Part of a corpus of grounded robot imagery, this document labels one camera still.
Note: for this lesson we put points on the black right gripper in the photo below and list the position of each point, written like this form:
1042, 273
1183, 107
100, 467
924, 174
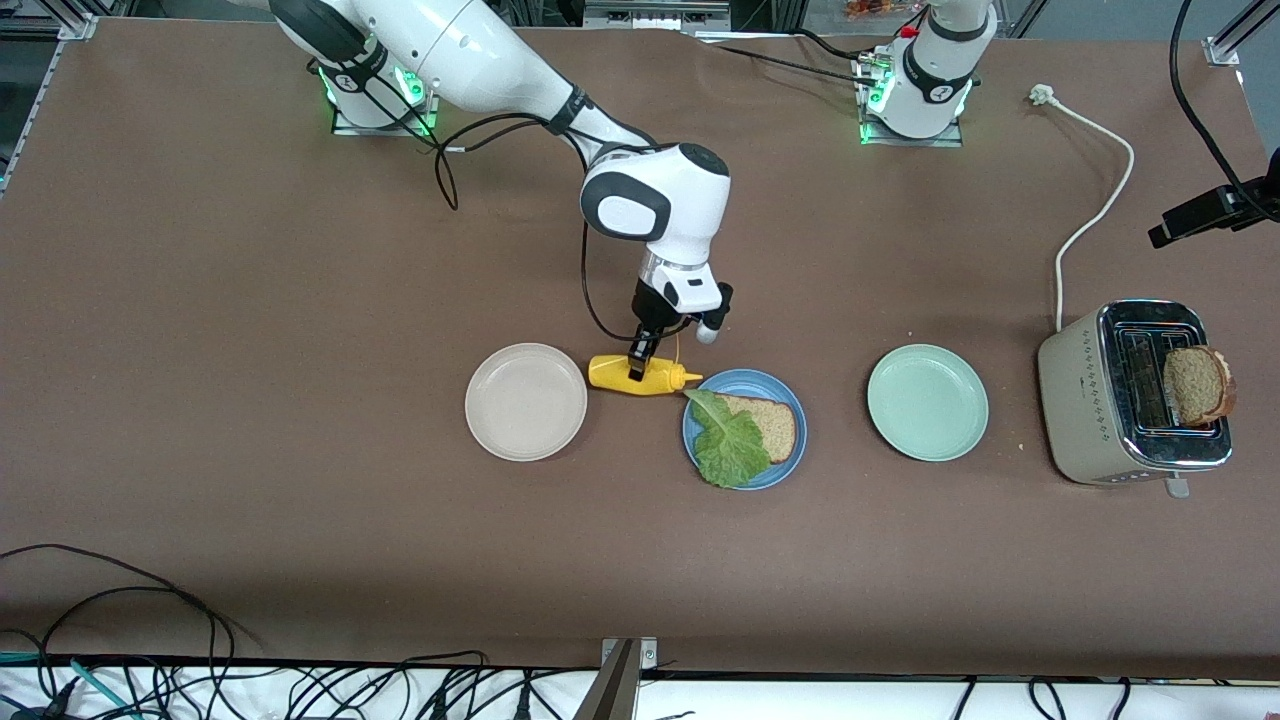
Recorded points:
650, 315

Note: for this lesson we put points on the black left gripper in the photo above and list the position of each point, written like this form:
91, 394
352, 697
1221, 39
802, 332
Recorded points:
1264, 188

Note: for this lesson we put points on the yellow mustard squeeze bottle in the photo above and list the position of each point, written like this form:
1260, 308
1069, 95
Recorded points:
615, 372

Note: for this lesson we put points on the green lettuce leaf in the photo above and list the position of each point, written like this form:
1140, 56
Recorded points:
735, 455

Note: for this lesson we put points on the brown bread slice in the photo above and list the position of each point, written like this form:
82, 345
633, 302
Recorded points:
780, 430
1195, 385

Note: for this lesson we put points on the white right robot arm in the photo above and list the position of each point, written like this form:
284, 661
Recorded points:
470, 50

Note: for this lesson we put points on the beige plate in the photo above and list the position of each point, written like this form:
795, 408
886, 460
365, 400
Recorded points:
525, 400

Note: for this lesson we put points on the blue plate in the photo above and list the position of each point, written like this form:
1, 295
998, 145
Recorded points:
788, 468

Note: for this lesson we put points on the green plate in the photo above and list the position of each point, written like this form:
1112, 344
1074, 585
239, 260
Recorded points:
928, 402

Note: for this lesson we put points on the beige chrome toaster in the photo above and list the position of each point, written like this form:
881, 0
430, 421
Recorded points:
1085, 400

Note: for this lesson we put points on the grey metal box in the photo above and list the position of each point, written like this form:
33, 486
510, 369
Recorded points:
655, 15

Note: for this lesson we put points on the colourful snack packet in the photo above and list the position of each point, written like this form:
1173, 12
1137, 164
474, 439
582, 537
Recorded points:
875, 8

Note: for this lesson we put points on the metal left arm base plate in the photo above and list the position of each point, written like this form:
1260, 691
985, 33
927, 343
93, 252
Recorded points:
915, 142

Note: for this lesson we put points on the metal table edge bracket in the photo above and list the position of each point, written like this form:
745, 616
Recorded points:
625, 660

